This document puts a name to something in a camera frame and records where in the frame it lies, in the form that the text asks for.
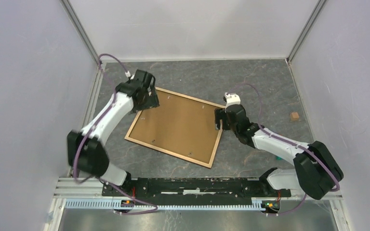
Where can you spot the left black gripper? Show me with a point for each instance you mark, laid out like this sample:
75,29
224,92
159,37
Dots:
151,102

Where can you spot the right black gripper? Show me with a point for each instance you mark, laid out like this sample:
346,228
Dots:
219,114

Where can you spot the brown cardboard backing board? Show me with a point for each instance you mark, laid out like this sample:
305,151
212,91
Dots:
175,126

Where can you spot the wooden picture frame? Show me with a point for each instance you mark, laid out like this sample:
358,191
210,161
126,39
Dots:
169,153

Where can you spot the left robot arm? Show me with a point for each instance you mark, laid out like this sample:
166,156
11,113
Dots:
86,147

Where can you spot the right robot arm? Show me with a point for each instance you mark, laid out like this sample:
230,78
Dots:
315,170

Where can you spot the small wooden cube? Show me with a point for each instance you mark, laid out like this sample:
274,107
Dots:
294,116

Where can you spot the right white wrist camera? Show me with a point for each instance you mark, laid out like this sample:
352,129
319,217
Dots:
231,99

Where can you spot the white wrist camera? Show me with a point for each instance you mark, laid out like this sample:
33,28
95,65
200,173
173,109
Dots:
231,99
133,76

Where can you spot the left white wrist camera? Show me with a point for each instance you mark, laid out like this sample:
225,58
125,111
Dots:
133,76

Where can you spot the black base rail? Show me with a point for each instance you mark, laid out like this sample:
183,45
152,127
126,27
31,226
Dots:
193,191

